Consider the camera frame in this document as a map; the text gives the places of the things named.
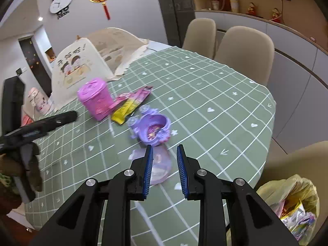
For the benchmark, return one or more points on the purple plastic bowl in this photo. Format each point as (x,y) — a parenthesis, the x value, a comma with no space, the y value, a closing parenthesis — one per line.
(153,128)

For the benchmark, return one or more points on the pink snack wrapper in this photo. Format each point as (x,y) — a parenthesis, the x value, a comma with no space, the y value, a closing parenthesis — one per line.
(139,94)

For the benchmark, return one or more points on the panda wall clock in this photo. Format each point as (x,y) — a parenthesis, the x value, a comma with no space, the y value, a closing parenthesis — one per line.
(61,2)

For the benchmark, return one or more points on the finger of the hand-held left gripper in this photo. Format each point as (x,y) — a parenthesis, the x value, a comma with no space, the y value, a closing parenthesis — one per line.
(65,117)

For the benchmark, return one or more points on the green checked tablecloth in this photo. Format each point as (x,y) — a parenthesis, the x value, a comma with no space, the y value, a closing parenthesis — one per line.
(217,123)

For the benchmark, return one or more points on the white paper cup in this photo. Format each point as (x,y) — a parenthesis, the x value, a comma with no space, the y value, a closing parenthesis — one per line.
(234,4)

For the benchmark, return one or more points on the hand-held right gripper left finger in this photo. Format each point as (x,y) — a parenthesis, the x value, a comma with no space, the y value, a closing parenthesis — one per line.
(148,169)

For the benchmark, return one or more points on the translucent purple film lid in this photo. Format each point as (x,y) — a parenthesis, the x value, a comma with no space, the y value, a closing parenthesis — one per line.
(160,164)

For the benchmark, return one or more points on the yellow plastic bag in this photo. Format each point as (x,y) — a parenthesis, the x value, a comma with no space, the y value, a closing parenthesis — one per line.
(294,205)

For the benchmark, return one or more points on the wall switch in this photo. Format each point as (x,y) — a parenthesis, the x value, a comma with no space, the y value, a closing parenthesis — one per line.
(19,71)

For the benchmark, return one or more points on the small red gold figurine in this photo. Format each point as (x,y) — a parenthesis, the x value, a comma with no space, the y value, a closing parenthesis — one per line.
(276,16)
(252,8)

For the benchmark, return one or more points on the person's left hand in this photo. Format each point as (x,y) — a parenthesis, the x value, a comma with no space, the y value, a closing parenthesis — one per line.
(10,165)

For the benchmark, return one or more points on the white curved cabinet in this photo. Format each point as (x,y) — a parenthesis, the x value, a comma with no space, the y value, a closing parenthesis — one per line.
(294,64)

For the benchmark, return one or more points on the person's left forearm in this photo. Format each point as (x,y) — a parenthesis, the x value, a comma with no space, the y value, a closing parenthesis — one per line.
(6,184)

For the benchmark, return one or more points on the pink printed package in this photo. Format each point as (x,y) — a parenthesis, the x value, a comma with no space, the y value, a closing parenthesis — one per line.
(35,102)

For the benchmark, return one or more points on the yellow snack packet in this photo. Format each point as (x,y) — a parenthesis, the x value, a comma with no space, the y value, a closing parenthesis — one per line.
(123,112)

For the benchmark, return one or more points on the pink plastic cup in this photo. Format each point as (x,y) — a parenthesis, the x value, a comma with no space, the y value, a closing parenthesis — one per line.
(94,100)

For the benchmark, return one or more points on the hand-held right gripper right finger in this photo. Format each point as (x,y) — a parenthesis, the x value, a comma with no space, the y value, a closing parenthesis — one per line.
(182,169)

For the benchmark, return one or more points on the dark doorway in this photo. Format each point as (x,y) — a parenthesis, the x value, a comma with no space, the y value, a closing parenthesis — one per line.
(33,61)

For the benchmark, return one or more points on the dark glass door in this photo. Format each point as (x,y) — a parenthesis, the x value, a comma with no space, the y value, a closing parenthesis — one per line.
(174,12)

